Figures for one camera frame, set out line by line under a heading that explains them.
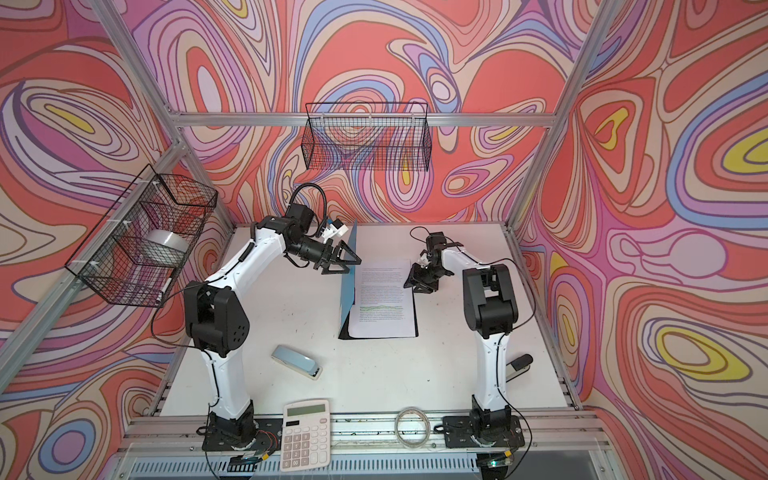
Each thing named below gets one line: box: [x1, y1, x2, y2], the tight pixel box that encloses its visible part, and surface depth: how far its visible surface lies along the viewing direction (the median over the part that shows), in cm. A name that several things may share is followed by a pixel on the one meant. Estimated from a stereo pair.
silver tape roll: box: [145, 229, 190, 253], surface depth 75 cm
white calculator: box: [281, 399, 331, 472], surface depth 73 cm
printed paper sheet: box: [348, 259, 415, 339], surface depth 98 cm
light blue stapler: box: [271, 344, 323, 381], surface depth 85 cm
